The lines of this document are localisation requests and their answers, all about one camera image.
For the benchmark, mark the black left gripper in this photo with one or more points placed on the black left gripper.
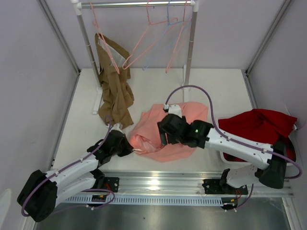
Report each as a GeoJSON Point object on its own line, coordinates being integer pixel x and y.
{"type": "Point", "coordinates": [130, 148]}

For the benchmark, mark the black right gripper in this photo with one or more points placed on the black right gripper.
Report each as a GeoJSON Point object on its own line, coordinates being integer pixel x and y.
{"type": "Point", "coordinates": [163, 138]}

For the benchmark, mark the pink skirt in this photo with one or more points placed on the pink skirt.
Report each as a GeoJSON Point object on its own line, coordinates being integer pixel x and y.
{"type": "Point", "coordinates": [145, 137]}

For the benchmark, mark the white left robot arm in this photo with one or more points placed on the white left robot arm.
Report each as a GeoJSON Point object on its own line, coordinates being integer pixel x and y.
{"type": "Point", "coordinates": [44, 191]}

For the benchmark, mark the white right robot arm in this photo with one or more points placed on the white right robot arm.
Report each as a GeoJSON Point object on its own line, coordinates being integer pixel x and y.
{"type": "Point", "coordinates": [267, 162]}

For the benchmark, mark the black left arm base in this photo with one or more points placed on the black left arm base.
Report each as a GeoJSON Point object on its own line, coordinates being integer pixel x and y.
{"type": "Point", "coordinates": [104, 182]}

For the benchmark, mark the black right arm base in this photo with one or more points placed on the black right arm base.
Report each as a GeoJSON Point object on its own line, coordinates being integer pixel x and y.
{"type": "Point", "coordinates": [220, 187]}

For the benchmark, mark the tan brown skirt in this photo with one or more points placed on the tan brown skirt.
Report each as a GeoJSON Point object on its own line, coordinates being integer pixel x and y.
{"type": "Point", "coordinates": [117, 94]}

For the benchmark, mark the pink hanger holding tan skirt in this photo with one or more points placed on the pink hanger holding tan skirt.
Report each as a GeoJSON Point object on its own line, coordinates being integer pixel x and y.
{"type": "Point", "coordinates": [101, 36]}

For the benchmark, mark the red garment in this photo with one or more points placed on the red garment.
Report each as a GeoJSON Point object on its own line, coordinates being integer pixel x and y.
{"type": "Point", "coordinates": [259, 124]}

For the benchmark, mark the white perforated basket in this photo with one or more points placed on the white perforated basket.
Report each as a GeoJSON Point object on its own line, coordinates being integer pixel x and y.
{"type": "Point", "coordinates": [291, 148]}

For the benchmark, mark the white garment rack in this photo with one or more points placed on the white garment rack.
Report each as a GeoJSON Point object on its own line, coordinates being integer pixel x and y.
{"type": "Point", "coordinates": [78, 6]}

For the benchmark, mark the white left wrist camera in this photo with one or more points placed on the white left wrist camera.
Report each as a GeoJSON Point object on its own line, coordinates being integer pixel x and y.
{"type": "Point", "coordinates": [117, 126]}

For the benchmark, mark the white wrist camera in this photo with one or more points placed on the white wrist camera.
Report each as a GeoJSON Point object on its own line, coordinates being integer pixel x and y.
{"type": "Point", "coordinates": [174, 109]}
{"type": "Point", "coordinates": [117, 126]}

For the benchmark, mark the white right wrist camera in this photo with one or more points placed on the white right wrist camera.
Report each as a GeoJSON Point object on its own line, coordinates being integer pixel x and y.
{"type": "Point", "coordinates": [174, 109]}

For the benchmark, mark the aluminium mounting rail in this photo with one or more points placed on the aluminium mounting rail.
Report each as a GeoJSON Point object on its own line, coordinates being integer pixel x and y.
{"type": "Point", "coordinates": [158, 183]}

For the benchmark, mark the pink wire hanger right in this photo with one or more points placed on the pink wire hanger right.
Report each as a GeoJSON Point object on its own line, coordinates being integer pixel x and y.
{"type": "Point", "coordinates": [179, 42]}

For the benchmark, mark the pink wire hanger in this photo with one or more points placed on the pink wire hanger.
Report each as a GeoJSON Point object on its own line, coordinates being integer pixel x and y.
{"type": "Point", "coordinates": [179, 42]}
{"type": "Point", "coordinates": [138, 50]}

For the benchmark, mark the white slotted cable duct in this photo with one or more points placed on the white slotted cable duct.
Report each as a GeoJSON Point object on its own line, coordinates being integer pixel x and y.
{"type": "Point", "coordinates": [147, 200]}

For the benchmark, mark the blue wire hanger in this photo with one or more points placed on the blue wire hanger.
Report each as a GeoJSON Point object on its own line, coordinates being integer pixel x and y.
{"type": "Point", "coordinates": [171, 22]}

